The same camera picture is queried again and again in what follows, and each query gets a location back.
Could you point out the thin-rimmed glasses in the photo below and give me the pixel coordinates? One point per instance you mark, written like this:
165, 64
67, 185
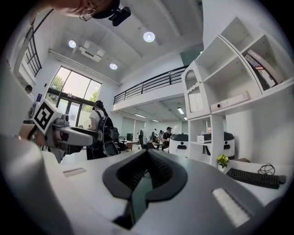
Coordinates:
88, 13

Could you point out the black head camera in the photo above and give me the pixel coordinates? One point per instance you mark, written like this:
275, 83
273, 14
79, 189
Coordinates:
120, 15

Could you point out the person's head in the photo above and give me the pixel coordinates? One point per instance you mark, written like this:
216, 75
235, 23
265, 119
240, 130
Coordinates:
75, 8

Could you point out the person's left forearm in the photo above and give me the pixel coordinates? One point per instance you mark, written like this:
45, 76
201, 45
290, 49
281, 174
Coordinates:
28, 132

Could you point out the beige book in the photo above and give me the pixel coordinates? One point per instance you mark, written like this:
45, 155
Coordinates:
266, 62

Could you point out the white shelving unit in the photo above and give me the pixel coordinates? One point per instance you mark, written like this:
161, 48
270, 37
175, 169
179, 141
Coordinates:
216, 68

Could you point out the grey computer mouse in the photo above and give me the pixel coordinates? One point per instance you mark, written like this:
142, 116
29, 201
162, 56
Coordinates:
282, 179

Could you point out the white ceiling air conditioner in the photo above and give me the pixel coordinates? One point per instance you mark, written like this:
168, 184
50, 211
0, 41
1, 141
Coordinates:
92, 51

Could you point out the large glass entrance window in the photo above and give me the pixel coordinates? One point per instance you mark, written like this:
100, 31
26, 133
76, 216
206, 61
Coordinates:
75, 91

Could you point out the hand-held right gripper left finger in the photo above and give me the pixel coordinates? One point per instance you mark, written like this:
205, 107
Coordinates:
92, 183

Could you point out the pale lever arch binder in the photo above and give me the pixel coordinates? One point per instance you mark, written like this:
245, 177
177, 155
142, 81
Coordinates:
229, 102

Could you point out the black keyboard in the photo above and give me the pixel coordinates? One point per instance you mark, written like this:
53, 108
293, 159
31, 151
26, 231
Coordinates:
252, 178

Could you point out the green and white tissues pack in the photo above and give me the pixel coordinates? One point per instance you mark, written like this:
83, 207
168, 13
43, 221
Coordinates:
204, 138

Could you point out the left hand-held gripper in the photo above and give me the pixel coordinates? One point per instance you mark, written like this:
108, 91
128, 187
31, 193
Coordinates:
44, 115

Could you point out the black mezzanine railing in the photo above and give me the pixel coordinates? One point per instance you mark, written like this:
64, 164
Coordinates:
149, 83

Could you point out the round ceiling light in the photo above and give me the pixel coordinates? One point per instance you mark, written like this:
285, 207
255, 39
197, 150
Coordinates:
148, 36
72, 43
113, 66

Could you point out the small yellow-green plant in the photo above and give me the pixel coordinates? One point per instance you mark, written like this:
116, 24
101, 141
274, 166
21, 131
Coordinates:
222, 159

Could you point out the ribbed glass cabinet door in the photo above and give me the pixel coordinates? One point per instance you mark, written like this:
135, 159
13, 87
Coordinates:
195, 101

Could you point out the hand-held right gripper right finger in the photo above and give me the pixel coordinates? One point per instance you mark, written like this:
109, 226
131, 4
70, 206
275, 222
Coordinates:
197, 183

